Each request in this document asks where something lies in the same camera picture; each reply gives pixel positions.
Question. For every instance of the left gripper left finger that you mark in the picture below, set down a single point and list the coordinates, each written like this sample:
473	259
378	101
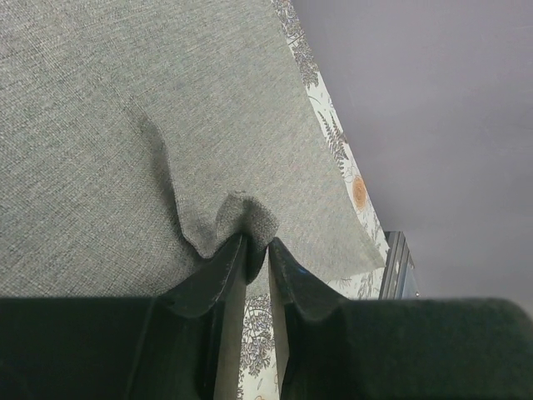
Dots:
203	330

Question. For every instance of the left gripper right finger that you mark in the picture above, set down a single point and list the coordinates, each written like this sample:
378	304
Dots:
307	327

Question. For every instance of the grey cloth napkin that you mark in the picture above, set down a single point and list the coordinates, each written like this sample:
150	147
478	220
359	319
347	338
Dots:
138	136

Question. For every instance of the aluminium frame rail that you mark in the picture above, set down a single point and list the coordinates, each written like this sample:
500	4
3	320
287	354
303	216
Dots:
399	280

